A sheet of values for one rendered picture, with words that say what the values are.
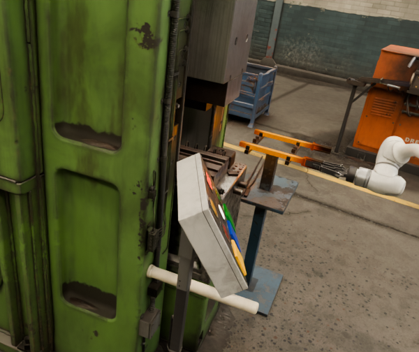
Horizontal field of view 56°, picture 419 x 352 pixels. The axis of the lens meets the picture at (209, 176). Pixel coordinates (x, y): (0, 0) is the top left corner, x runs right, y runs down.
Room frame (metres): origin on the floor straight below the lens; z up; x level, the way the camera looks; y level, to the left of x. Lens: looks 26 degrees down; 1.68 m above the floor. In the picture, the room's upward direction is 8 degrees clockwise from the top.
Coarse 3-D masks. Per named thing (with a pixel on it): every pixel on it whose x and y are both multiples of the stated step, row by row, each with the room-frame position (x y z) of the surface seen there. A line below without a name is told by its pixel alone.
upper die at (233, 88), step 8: (192, 80) 1.49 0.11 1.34; (200, 80) 1.48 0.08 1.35; (232, 80) 1.50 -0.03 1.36; (240, 80) 1.62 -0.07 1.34; (192, 88) 1.48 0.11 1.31; (200, 88) 1.48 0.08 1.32; (208, 88) 1.47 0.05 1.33; (216, 88) 1.46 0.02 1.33; (224, 88) 1.45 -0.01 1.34; (232, 88) 1.51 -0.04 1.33; (192, 96) 1.48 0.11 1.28; (200, 96) 1.47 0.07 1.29; (208, 96) 1.47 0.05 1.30; (216, 96) 1.46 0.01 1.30; (224, 96) 1.45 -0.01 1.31; (232, 96) 1.53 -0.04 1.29; (216, 104) 1.45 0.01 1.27; (224, 104) 1.45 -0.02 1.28
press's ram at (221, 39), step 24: (216, 0) 1.42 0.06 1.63; (240, 0) 1.45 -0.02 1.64; (216, 24) 1.41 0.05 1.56; (240, 24) 1.50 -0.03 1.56; (192, 48) 1.44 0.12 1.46; (216, 48) 1.41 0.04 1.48; (240, 48) 1.54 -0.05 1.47; (192, 72) 1.43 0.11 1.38; (216, 72) 1.41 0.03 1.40; (240, 72) 1.60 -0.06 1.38
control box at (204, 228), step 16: (192, 160) 1.11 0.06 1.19; (192, 176) 1.01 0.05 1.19; (208, 176) 1.07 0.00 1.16; (192, 192) 0.92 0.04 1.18; (208, 192) 0.93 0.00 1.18; (192, 208) 0.84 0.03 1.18; (208, 208) 0.82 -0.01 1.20; (192, 224) 0.81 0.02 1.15; (208, 224) 0.82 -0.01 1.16; (224, 224) 0.95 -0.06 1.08; (192, 240) 0.81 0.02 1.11; (208, 240) 0.82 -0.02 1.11; (224, 240) 0.83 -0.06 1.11; (208, 256) 0.82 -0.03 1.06; (224, 256) 0.82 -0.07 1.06; (208, 272) 0.82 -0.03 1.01; (224, 272) 0.82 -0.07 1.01; (240, 272) 0.83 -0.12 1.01; (224, 288) 0.83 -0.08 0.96; (240, 288) 0.83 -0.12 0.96
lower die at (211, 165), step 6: (192, 150) 1.66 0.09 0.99; (198, 150) 1.67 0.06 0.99; (180, 156) 1.57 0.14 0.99; (186, 156) 1.58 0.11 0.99; (216, 156) 1.62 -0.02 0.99; (222, 156) 1.63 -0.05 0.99; (204, 162) 1.55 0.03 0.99; (210, 162) 1.55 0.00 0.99; (216, 162) 1.55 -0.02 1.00; (210, 168) 1.50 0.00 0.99; (216, 168) 1.50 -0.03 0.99; (222, 168) 1.55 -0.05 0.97; (210, 174) 1.46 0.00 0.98; (216, 174) 1.48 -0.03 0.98; (222, 174) 1.57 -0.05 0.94; (216, 180) 1.49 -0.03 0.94
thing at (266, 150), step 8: (240, 144) 1.90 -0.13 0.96; (248, 144) 1.89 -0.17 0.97; (264, 152) 1.86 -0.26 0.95; (272, 152) 1.84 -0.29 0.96; (280, 152) 1.84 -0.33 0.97; (296, 160) 1.80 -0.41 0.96; (304, 160) 1.78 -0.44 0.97; (312, 160) 1.77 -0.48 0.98; (320, 160) 1.78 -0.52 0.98; (312, 168) 1.77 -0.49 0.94
